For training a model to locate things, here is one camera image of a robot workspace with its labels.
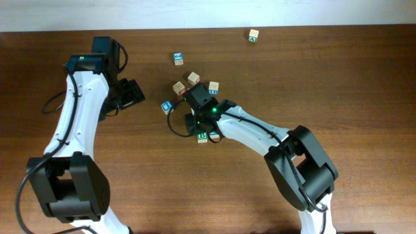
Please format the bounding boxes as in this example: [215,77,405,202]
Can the block green letter B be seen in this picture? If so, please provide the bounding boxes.
[197,133,208,144]

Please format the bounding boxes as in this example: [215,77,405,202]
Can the block blue letter D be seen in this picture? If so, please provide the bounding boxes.
[209,131,220,139]

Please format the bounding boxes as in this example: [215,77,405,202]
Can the block blue letter top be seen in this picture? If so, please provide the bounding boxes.
[161,101,173,115]

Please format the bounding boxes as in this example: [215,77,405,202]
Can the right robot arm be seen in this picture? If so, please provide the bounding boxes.
[184,83,339,233]

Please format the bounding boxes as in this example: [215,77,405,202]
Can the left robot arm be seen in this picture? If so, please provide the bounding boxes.
[23,36,145,233]

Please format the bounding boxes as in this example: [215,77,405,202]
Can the wooden block blue side right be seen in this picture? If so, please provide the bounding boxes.
[209,81,219,95]

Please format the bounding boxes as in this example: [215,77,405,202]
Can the wooden block red side left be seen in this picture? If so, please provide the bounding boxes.
[172,81,187,96]

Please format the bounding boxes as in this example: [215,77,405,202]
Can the wooden block red side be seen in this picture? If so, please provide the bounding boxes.
[187,72,200,85]
[172,81,187,96]

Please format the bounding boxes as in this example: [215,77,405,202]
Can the wooden block red side upper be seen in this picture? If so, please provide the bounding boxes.
[187,72,200,85]

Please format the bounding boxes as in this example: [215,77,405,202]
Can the block blue top far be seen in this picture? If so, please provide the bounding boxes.
[173,53,183,66]

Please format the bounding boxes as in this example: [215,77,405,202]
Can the far block green side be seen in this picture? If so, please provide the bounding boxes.
[248,29,259,43]

